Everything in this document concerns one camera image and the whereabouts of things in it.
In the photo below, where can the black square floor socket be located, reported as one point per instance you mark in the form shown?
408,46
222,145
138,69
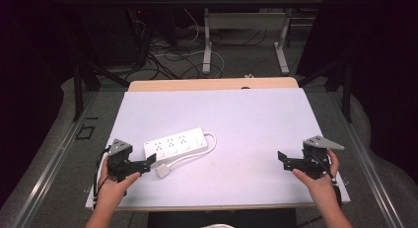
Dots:
85,132

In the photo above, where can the white power strip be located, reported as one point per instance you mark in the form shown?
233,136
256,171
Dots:
213,145
175,144

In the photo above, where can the aluminium floor rail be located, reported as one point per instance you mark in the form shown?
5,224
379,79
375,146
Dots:
368,168
52,162

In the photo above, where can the black equipment cabinet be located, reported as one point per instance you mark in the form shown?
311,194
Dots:
111,34

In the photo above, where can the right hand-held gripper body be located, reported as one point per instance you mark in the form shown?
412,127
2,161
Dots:
312,162

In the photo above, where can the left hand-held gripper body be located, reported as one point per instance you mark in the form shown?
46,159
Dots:
122,164

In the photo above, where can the person's right hand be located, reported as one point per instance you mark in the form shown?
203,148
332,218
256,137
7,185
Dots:
323,188

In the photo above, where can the person's left hand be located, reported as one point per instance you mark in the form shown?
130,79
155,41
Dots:
110,190

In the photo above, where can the black metal stand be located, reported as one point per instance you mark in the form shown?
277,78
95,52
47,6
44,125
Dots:
346,90
78,90

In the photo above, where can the desk with white legs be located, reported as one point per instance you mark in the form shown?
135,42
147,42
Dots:
246,20

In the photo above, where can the wooden table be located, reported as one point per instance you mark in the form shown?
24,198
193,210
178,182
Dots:
203,84

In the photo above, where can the white power plug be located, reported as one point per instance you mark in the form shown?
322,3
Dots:
162,171

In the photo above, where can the white table mat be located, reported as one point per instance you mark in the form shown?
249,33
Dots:
236,122

